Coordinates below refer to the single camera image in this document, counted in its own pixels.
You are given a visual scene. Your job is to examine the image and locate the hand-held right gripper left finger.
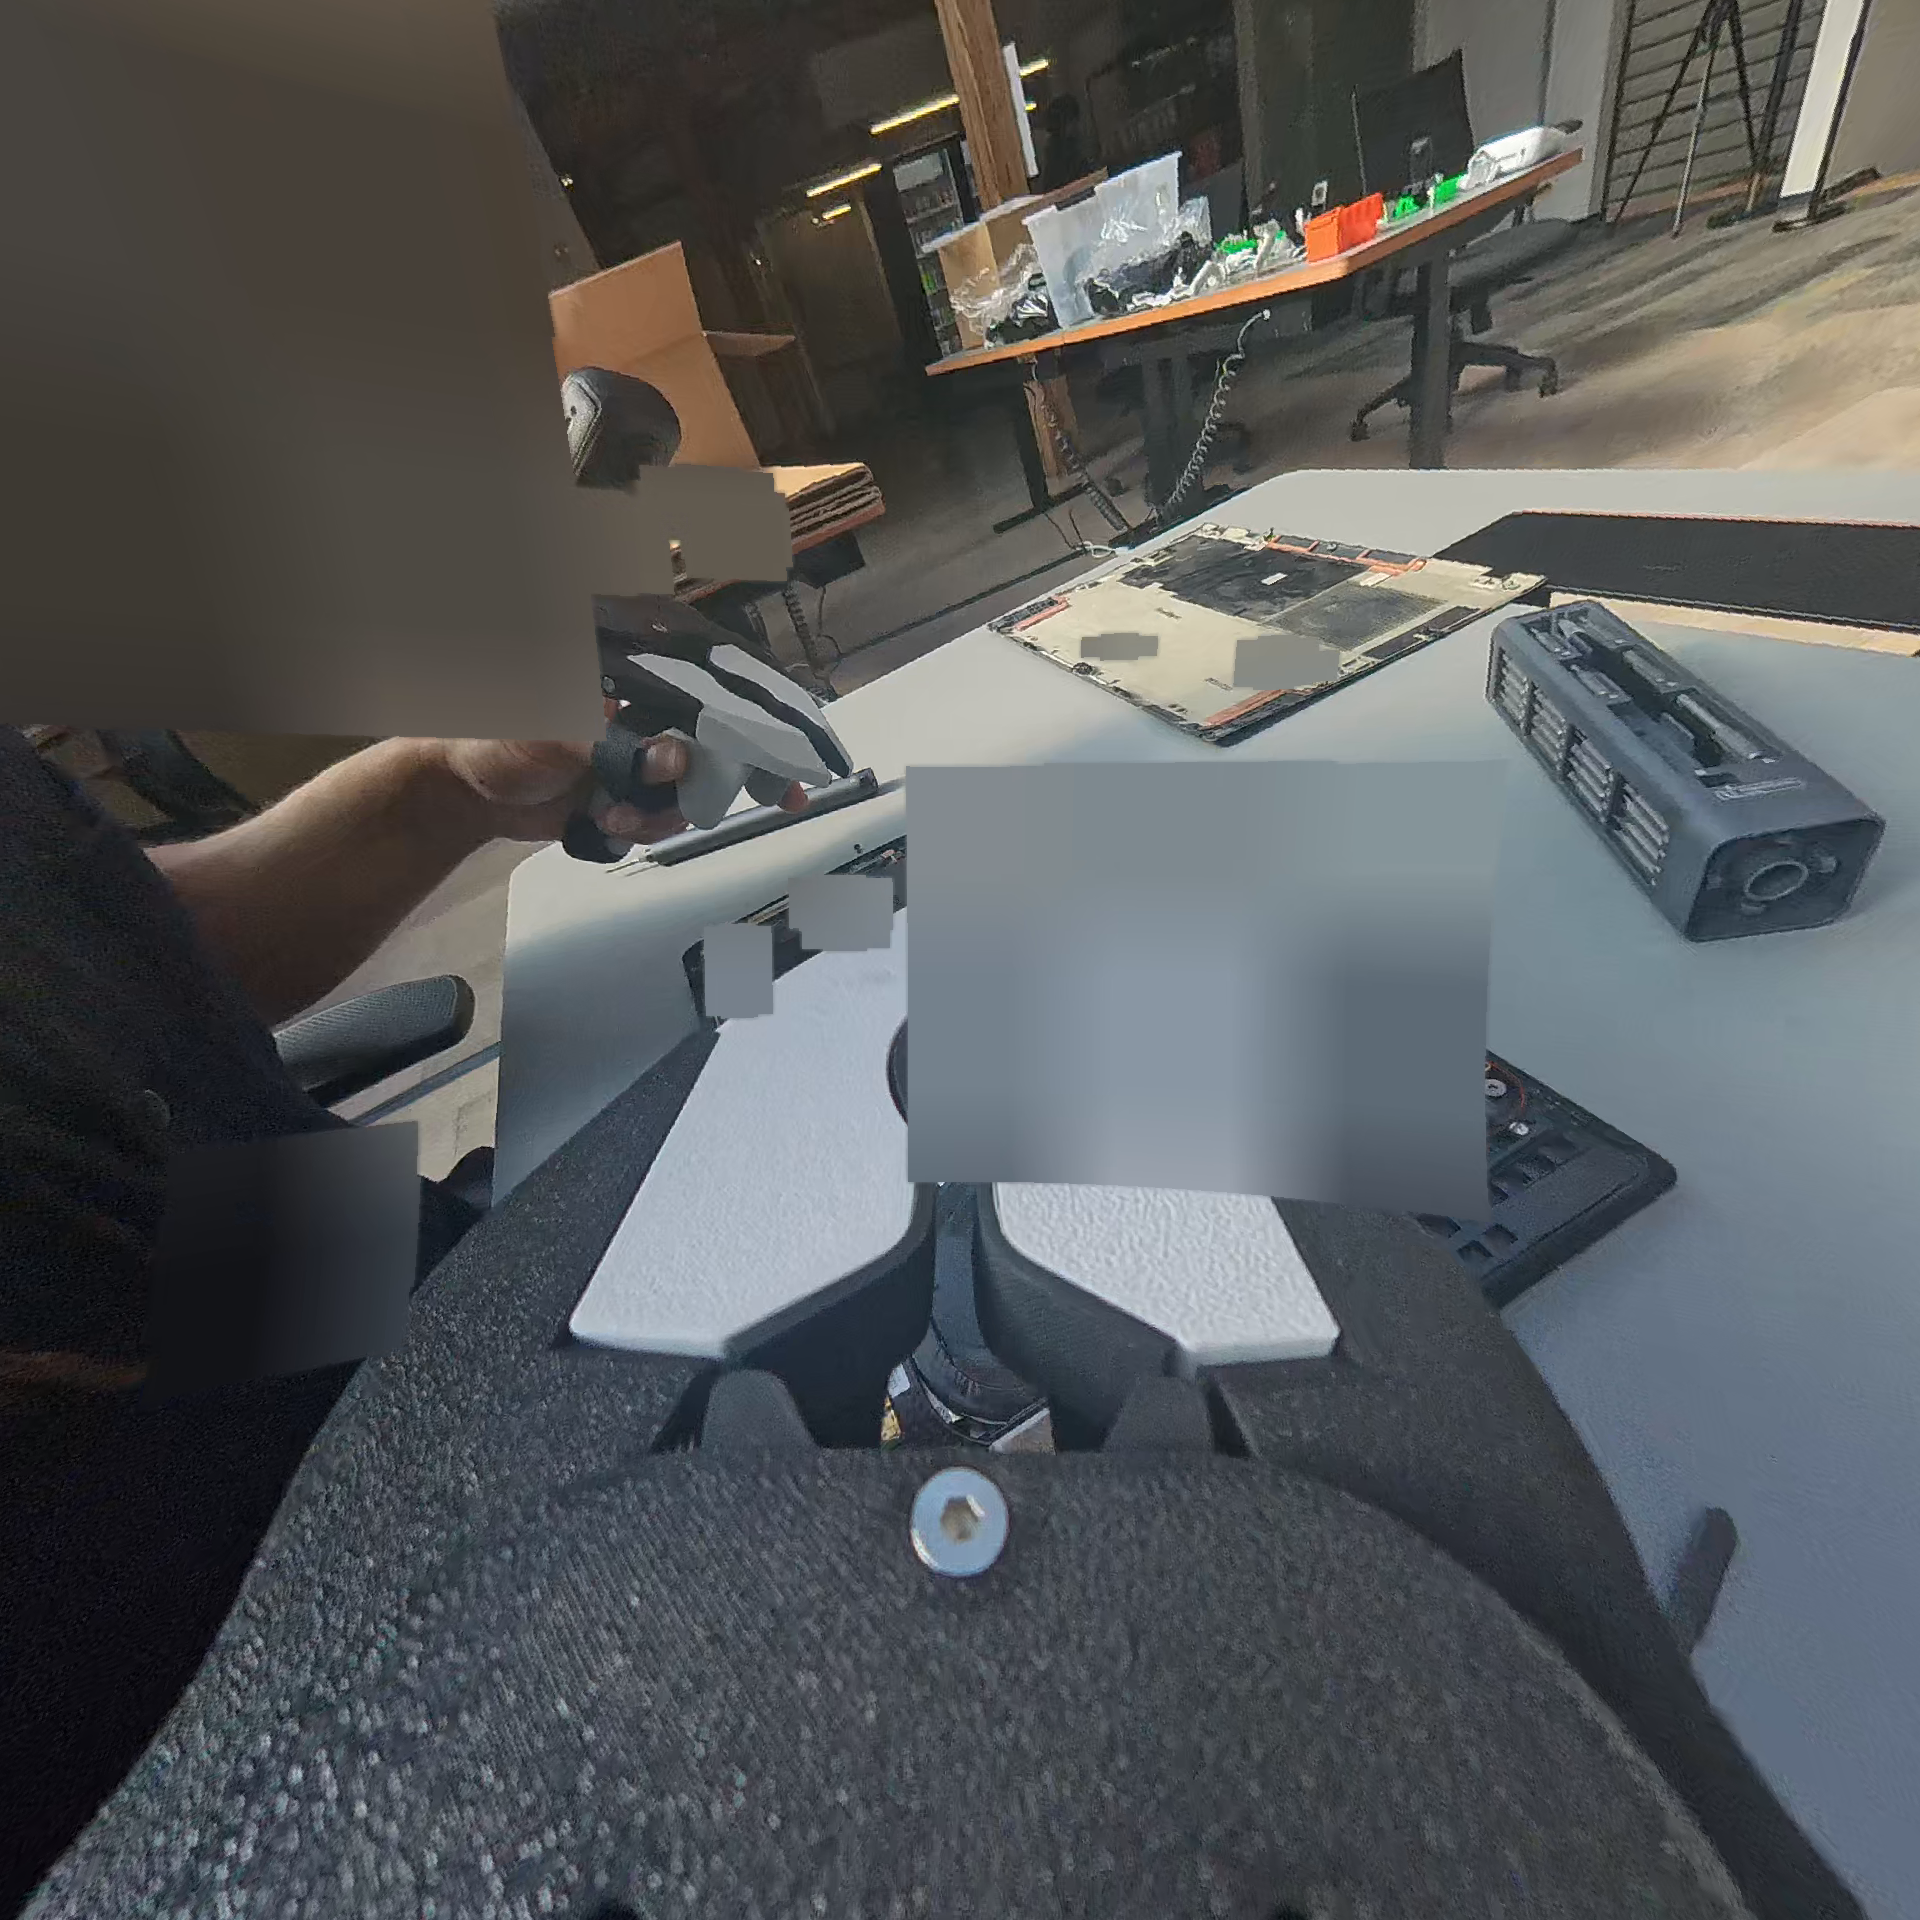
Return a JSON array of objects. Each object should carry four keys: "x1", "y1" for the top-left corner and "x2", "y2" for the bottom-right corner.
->
[{"x1": 566, "y1": 944, "x2": 940, "y2": 1364}]

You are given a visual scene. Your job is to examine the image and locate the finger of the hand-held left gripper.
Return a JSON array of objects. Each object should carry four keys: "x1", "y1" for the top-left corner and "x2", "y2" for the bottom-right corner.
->
[
  {"x1": 622, "y1": 653, "x2": 823, "y2": 831},
  {"x1": 704, "y1": 637, "x2": 858, "y2": 786}
]

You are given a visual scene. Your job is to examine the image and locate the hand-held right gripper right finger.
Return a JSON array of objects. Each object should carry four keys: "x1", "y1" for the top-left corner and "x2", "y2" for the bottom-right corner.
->
[{"x1": 978, "y1": 1180, "x2": 1344, "y2": 1387}]

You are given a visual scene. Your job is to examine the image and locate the black laptop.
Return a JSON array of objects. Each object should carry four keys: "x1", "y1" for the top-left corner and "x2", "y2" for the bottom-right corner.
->
[{"x1": 644, "y1": 768, "x2": 1680, "y2": 1304}]

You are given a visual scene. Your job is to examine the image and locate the grey screwdriver bit tray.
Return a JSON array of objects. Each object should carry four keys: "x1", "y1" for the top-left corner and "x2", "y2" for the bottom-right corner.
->
[{"x1": 1484, "y1": 605, "x2": 1887, "y2": 944}]

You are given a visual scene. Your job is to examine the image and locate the person's left forearm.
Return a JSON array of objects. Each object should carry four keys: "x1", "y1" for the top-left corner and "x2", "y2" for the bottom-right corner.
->
[{"x1": 149, "y1": 734, "x2": 486, "y2": 1027}]

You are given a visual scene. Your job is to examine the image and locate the black desk mat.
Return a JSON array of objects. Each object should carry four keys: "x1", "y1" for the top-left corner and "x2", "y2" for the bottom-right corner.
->
[{"x1": 1444, "y1": 511, "x2": 1920, "y2": 621}]

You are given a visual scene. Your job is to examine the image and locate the person's left hand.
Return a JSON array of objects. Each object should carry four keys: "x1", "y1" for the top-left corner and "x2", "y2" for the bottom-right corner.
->
[{"x1": 450, "y1": 732, "x2": 696, "y2": 851}]

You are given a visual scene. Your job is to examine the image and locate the office chair with headrest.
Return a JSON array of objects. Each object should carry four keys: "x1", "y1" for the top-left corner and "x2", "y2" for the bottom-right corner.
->
[{"x1": 557, "y1": 366, "x2": 688, "y2": 493}]

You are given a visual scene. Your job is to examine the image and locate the flat cardboard stack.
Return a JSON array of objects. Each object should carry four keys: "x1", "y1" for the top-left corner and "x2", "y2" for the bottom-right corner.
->
[{"x1": 775, "y1": 462, "x2": 890, "y2": 552}]

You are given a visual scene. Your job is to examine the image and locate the standing cardboard box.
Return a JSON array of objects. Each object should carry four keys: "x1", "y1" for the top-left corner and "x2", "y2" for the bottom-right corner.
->
[{"x1": 546, "y1": 241, "x2": 799, "y2": 476}]

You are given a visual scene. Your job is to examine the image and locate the office chair armrest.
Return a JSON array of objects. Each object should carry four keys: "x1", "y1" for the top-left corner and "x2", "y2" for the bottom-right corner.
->
[{"x1": 269, "y1": 975, "x2": 476, "y2": 1107}]

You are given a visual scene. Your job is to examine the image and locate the small cardboard box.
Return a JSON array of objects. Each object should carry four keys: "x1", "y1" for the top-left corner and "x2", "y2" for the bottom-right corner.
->
[{"x1": 935, "y1": 194, "x2": 1051, "y2": 306}]

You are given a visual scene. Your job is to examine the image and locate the clear plastic container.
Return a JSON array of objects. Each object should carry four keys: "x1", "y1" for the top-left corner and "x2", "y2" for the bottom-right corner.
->
[{"x1": 1025, "y1": 156, "x2": 1188, "y2": 327}]

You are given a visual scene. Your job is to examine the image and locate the orange top work table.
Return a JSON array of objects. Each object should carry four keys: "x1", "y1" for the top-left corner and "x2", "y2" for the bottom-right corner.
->
[{"x1": 924, "y1": 146, "x2": 1588, "y2": 521}]

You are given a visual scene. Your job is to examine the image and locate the laptop bottom cover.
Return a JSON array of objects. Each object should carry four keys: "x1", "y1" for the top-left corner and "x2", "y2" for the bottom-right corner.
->
[{"x1": 989, "y1": 521, "x2": 1547, "y2": 749}]

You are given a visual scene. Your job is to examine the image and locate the wooden pillar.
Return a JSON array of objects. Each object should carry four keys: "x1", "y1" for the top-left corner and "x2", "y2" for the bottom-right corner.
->
[{"x1": 932, "y1": 0, "x2": 1085, "y2": 486}]

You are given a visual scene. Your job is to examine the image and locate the person's dark clothed body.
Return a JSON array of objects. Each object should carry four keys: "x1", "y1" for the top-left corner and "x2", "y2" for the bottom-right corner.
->
[{"x1": 0, "y1": 726, "x2": 497, "y2": 1892}]

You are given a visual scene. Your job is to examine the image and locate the black swivel chair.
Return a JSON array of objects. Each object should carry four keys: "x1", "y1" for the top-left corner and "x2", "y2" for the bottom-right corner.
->
[{"x1": 1350, "y1": 217, "x2": 1579, "y2": 440}]

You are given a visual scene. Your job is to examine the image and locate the tripod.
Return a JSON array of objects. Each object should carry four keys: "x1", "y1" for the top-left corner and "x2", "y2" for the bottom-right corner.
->
[{"x1": 1603, "y1": 0, "x2": 1824, "y2": 237}]

